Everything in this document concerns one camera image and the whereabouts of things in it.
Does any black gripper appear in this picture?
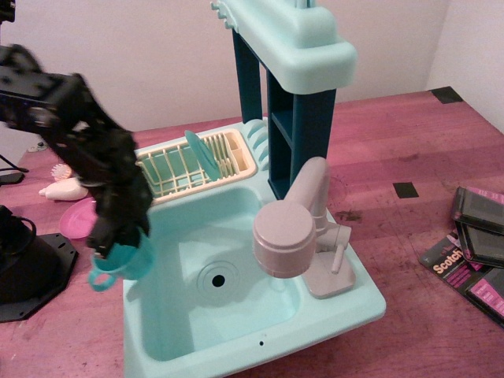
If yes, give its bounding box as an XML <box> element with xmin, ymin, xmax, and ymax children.
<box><xmin>43</xmin><ymin>74</ymin><xmax>153</xmax><ymax>259</ymax></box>

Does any teal toy cup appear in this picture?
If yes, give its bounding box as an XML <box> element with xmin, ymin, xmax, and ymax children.
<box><xmin>87</xmin><ymin>231</ymin><xmax>155</xmax><ymax>292</ymax></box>

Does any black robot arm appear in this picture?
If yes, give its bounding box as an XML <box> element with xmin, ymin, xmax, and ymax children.
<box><xmin>1</xmin><ymin>45</ymin><xmax>153</xmax><ymax>258</ymax></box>

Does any light blue toy sink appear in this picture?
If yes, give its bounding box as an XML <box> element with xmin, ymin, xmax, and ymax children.
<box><xmin>124</xmin><ymin>120</ymin><xmax>386</xmax><ymax>377</ymax></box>

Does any pink toy plate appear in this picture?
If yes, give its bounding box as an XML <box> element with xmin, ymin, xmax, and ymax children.
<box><xmin>59</xmin><ymin>198</ymin><xmax>98</xmax><ymax>239</ymax></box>

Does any white toy soap bottle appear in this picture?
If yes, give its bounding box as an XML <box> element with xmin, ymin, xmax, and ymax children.
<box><xmin>39</xmin><ymin>177</ymin><xmax>88</xmax><ymax>201</ymax></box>

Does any cream dish drying rack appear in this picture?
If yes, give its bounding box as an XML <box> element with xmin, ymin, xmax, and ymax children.
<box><xmin>137</xmin><ymin>128</ymin><xmax>258</xmax><ymax>205</ymax></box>

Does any orange toy dish brush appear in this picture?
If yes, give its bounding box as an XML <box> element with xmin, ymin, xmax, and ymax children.
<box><xmin>51</xmin><ymin>163</ymin><xmax>73</xmax><ymax>182</ymax></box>

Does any teal plate in rack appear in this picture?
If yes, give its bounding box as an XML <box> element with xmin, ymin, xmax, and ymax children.
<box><xmin>184</xmin><ymin>131</ymin><xmax>221</xmax><ymax>181</ymax></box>

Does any grey toy faucet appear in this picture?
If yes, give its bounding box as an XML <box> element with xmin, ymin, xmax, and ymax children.
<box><xmin>253</xmin><ymin>157</ymin><xmax>356</xmax><ymax>299</ymax></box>

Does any dark blue shelf tower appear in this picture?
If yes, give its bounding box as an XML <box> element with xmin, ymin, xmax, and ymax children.
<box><xmin>232</xmin><ymin>31</ymin><xmax>336</xmax><ymax>199</ymax></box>

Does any light blue top shelf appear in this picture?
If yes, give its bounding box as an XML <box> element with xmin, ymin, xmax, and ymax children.
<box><xmin>211</xmin><ymin>1</ymin><xmax>358</xmax><ymax>95</ymax></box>

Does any black tape patch middle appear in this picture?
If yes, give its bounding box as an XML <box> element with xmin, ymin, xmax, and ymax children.
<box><xmin>393</xmin><ymin>182</ymin><xmax>419</xmax><ymax>199</ymax></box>

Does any Scotch tape package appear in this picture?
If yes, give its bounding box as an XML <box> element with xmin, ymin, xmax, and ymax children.
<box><xmin>419</xmin><ymin>230</ymin><xmax>485</xmax><ymax>291</ymax></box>

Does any black tape patch corner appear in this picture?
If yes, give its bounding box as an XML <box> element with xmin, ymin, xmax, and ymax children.
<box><xmin>430</xmin><ymin>86</ymin><xmax>464</xmax><ymax>104</ymax></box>

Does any middle black pink package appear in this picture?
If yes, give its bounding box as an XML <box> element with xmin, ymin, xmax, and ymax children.
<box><xmin>455</xmin><ymin>222</ymin><xmax>503</xmax><ymax>269</ymax></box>

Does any black pink package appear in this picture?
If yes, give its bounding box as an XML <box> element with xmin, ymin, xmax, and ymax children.
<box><xmin>466</xmin><ymin>268</ymin><xmax>503</xmax><ymax>328</ymax></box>
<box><xmin>451</xmin><ymin>187</ymin><xmax>503</xmax><ymax>235</ymax></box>
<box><xmin>455</xmin><ymin>222</ymin><xmax>503</xmax><ymax>269</ymax></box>

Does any upper black pink package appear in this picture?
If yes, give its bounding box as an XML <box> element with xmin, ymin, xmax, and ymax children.
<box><xmin>451</xmin><ymin>187</ymin><xmax>503</xmax><ymax>235</ymax></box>

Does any lower black pink package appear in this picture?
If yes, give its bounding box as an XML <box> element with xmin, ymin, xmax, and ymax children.
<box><xmin>466</xmin><ymin>268</ymin><xmax>503</xmax><ymax>328</ymax></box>

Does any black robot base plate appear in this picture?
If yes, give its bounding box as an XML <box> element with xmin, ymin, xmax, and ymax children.
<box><xmin>1</xmin><ymin>233</ymin><xmax>79</xmax><ymax>323</ymax></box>

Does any small metal screw mount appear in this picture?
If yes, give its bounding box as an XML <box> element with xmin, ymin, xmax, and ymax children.
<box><xmin>27</xmin><ymin>142</ymin><xmax>48</xmax><ymax>153</ymax></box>

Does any black camera mount corner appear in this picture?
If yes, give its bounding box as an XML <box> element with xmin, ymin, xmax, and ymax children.
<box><xmin>0</xmin><ymin>0</ymin><xmax>16</xmax><ymax>24</ymax></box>

